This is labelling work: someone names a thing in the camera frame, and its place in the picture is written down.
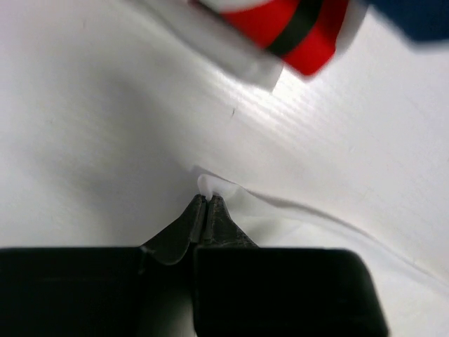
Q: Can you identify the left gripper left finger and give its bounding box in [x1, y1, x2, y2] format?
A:
[142, 194, 206, 265]

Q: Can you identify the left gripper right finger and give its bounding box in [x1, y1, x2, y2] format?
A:
[203, 195, 258, 249]

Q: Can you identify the white t-shirt with robot print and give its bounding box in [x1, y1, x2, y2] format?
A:
[193, 166, 448, 336]

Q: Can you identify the blue folded Mickey t-shirt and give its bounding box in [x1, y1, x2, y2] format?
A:
[365, 0, 448, 43]

